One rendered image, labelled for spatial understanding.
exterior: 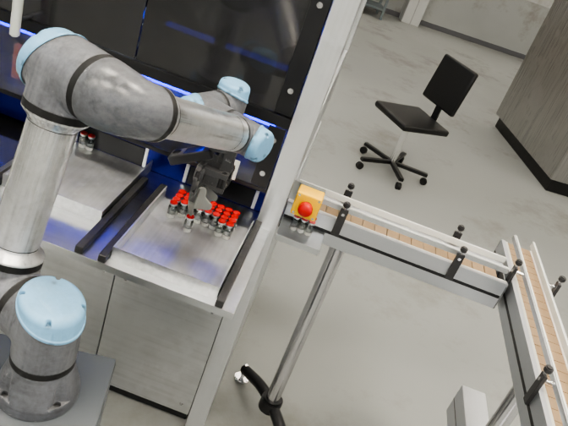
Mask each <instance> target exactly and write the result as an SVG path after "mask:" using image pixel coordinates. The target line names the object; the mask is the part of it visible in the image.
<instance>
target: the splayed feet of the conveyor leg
mask: <svg viewBox="0 0 568 426"><path fill-rule="evenodd" d="M240 371H241V372H236V373H235V375H234V379H235V380H236V381H237V382H238V383H239V384H247V383H248V382H250V383H251V384H252V385H253V386H254V387H255V388H256V390H257V391H258V392H259V394H260V396H261V398H260V400H259V409H260V411H261V412H262V413H264V414H265V415H268V416H270V418H271V421H272V423H273V426H286V424H285V421H284V418H283V416H282V414H281V405H282V403H283V399H282V397H281V399H280V400H279V401H278V402H277V403H272V402H270V401H268V400H267V398H266V395H267V392H268V390H269V389H270V388H269V386H268V385H267V384H266V383H265V381H264V380H263V379H262V378H261V377H260V376H259V375H258V374H257V373H256V372H255V371H254V370H253V369H252V368H250V367H249V365H248V364H245V365H244V366H242V368H241V369H240Z"/></svg>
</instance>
